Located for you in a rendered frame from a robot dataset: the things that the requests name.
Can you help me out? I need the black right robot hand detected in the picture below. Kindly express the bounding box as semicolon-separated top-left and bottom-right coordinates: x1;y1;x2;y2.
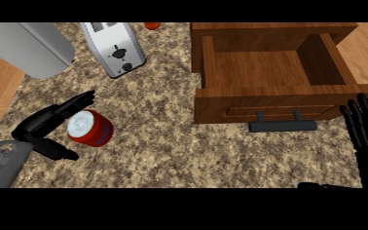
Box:
296;93;368;189

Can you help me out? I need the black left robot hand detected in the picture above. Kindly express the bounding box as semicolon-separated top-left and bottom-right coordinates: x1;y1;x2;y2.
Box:
10;90;97;162

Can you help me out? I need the red can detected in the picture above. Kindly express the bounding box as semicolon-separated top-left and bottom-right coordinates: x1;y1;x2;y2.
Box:
66;109;115;148

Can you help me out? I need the wooden drawer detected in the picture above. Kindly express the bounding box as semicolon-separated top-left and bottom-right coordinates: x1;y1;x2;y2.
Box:
191;32;368;125

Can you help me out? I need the grey rounded appliance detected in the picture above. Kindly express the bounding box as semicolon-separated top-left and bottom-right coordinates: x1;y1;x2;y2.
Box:
0;21;78;80

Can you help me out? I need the silver toaster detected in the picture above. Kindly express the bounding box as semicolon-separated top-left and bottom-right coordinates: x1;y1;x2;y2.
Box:
78;21;146;79

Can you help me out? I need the wooden cabinet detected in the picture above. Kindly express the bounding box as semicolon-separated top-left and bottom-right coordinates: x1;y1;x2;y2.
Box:
188;21;358;74

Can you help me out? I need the small red-orange object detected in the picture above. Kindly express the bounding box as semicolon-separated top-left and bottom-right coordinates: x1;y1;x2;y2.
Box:
143;21;162;31

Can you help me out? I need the dark grey drawer handle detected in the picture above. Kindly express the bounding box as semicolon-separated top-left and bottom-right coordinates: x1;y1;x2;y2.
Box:
246;109;319;134

